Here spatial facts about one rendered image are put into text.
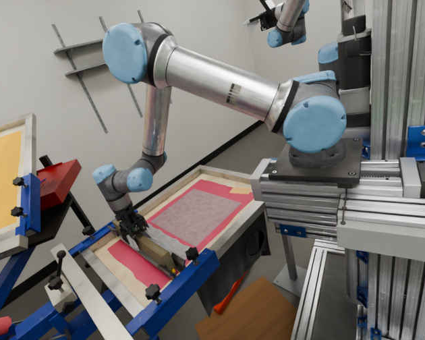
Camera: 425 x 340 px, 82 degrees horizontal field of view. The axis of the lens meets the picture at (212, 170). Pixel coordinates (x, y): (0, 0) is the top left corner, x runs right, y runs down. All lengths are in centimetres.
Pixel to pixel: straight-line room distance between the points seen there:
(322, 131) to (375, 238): 28
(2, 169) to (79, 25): 186
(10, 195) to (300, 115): 138
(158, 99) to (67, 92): 223
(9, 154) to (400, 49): 175
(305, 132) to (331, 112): 6
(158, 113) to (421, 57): 69
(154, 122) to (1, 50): 224
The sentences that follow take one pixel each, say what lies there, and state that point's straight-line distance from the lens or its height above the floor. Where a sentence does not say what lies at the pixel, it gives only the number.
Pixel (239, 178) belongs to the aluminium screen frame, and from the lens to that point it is 128.
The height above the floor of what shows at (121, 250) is 95.
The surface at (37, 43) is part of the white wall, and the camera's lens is 298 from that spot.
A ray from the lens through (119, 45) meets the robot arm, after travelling 60.
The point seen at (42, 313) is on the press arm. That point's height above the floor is 104.
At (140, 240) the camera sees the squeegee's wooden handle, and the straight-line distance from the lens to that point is 99.
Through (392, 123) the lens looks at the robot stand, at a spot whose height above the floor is 129.
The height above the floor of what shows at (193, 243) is 96.
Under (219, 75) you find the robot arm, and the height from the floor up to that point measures 156.
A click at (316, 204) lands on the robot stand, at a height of 113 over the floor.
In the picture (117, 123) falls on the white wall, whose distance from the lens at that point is 310.
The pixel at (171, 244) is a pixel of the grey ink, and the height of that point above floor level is 96.
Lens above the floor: 162
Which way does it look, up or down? 26 degrees down
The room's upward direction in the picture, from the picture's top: 17 degrees counter-clockwise
